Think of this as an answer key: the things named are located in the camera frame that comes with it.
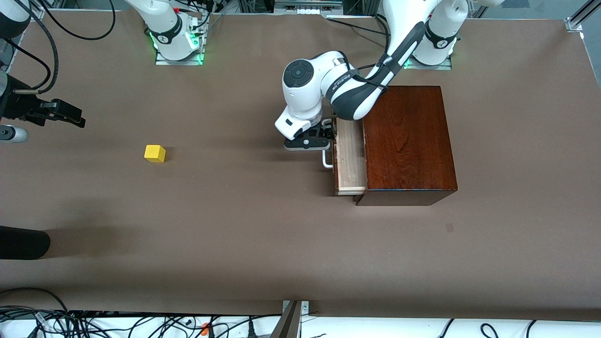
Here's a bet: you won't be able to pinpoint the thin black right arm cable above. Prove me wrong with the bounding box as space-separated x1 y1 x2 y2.
5 40 52 91

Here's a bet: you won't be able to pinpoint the tangled black floor cables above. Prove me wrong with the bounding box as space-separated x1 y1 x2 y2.
0 305 282 338

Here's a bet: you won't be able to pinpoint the yellow cube block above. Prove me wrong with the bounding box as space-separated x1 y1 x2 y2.
144 145 167 163

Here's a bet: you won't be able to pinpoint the grey metal rail fixture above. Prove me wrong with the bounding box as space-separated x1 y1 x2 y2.
274 0 344 15

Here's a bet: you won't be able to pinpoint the aluminium frame corner strut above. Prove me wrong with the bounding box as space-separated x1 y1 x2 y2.
565 0 601 33

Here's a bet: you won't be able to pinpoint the black arched floor cable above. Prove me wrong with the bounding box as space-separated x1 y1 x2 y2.
0 287 70 324

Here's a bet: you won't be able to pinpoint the black cable on table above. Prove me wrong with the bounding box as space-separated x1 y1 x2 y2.
325 14 390 38

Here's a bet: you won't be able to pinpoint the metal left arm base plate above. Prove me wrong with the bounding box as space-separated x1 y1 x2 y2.
402 47 453 71

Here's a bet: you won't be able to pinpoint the dark brown wooden cabinet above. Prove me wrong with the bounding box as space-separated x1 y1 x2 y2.
353 85 459 207

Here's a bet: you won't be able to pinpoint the black cylinder object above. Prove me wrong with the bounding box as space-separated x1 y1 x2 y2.
0 226 51 261

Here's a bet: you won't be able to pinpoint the black base cable cluster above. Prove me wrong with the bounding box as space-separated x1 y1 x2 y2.
175 0 227 30

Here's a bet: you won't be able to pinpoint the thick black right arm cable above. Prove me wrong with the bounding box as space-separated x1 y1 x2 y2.
19 7 62 94

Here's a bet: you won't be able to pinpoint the grey metal post bracket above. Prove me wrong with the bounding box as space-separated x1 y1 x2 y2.
270 300 310 338

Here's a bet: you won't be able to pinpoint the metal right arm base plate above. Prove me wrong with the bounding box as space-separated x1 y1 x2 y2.
154 13 206 66

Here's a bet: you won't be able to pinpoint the thin black looping cable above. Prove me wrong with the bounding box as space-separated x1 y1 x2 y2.
35 0 116 41

